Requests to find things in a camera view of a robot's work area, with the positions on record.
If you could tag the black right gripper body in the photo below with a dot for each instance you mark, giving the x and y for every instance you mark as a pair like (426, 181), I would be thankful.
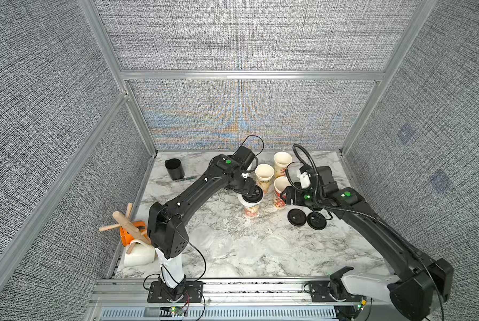
(289, 194)

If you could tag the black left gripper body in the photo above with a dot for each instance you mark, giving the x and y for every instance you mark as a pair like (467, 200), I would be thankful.
(251, 192)

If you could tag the black plastic cup lid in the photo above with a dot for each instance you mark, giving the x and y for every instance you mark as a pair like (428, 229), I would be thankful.
(316, 221)
(255, 197)
(297, 217)

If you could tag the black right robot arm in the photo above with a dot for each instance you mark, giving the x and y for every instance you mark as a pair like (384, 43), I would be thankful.
(417, 285)

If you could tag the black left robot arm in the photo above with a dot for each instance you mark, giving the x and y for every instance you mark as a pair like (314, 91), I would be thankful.
(224, 166)

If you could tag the red milk tea paper cup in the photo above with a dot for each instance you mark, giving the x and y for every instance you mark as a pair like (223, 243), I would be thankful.
(280, 185)

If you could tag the middle yellow paper cup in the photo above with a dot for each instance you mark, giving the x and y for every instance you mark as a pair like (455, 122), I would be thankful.
(263, 176)

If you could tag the back right paper cup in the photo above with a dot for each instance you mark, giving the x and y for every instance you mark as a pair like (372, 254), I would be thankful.
(281, 163)

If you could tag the black cylindrical cup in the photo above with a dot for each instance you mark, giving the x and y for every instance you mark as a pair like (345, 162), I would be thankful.
(174, 169)

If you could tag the wooden mug tree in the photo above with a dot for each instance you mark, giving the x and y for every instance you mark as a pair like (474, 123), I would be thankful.
(125, 222)

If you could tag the white mug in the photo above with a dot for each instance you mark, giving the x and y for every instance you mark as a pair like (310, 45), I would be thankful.
(138, 253)

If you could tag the orange mug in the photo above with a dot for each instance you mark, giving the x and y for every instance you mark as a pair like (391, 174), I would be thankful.
(126, 237)

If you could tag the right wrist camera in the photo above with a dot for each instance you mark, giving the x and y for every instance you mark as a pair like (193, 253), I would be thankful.
(322, 178)

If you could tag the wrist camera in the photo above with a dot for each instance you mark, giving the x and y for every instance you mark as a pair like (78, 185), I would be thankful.
(322, 178)
(244, 157)

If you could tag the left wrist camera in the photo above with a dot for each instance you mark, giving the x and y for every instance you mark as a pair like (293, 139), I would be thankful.
(244, 157)

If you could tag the fork with teal handle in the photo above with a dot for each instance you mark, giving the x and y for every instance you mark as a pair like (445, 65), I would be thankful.
(165, 183)

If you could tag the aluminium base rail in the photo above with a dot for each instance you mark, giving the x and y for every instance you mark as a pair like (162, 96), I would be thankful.
(232, 299)

